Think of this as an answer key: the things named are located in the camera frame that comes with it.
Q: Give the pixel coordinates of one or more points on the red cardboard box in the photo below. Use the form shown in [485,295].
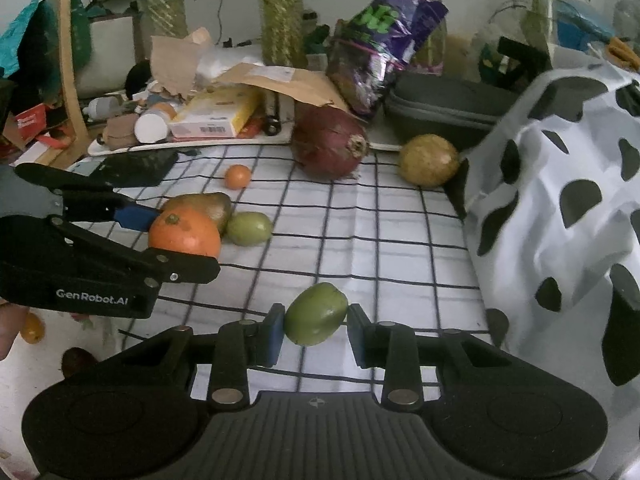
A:
[30,122]

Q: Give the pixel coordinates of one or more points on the yellow-brown round fruit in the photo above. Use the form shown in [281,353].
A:
[427,160]

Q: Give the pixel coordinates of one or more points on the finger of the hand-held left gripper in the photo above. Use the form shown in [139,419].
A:
[135,217]
[190,267]

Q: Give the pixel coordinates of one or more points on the brown-green pear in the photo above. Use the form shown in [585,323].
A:
[212,204]

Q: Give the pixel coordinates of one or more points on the purple snack bag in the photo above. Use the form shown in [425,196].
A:
[385,45]

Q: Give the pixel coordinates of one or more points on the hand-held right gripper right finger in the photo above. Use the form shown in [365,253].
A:
[357,332]

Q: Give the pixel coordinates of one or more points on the green plum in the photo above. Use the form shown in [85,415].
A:
[316,314]
[249,227]

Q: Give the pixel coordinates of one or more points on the blue plastic bag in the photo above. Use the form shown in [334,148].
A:
[580,17]

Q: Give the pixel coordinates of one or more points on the small yellow fruit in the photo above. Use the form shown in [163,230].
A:
[31,328]

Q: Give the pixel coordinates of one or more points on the grey zipper case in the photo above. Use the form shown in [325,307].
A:
[440,105]

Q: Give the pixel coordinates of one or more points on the white round jar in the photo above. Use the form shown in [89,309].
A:
[150,127]

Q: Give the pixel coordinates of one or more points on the small dark red fruit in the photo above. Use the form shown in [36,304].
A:
[76,360]

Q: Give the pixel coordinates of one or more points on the wooden chair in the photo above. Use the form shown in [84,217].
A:
[70,75]

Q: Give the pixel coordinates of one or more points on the small orange kumquat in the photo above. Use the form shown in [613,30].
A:
[237,176]

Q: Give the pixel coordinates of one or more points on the large orange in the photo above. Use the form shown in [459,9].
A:
[185,232]

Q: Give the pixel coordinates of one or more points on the black square holder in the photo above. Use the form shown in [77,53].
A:
[525,57]

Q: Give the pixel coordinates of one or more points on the black ribbed case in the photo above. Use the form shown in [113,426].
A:
[135,167]

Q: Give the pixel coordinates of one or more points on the teal plastic bag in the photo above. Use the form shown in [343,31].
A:
[22,35]

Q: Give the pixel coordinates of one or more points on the grey-white cylinder bottle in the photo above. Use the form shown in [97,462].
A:
[102,106]

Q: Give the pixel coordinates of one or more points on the white tray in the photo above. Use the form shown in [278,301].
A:
[200,144]

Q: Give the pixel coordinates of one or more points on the person's left hand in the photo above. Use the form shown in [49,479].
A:
[10,330]

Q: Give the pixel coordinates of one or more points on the orange object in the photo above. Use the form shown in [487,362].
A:
[622,50]

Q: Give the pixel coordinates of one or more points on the white black-checked cloth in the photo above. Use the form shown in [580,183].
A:
[375,240]

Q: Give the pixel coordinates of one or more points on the torn brown paper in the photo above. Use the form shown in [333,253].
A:
[175,62]

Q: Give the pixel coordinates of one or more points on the white plastic bag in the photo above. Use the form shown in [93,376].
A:
[225,60]

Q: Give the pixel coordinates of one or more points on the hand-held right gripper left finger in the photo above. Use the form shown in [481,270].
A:
[272,332]

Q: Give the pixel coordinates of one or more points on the brown jar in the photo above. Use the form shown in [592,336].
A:
[120,130]

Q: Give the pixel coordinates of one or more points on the large red dragon fruit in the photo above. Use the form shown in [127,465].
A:
[327,142]

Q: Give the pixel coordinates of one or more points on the bamboo plant in glass vase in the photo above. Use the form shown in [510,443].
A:
[537,5]

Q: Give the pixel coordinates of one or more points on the cow print blanket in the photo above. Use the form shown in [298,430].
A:
[550,210]

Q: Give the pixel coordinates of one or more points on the brown cardboard envelope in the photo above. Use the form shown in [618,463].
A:
[295,85]

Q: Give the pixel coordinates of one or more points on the black round object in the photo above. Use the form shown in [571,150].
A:
[137,77]

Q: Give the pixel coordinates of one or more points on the yellow cardboard box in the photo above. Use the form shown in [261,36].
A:
[215,115]

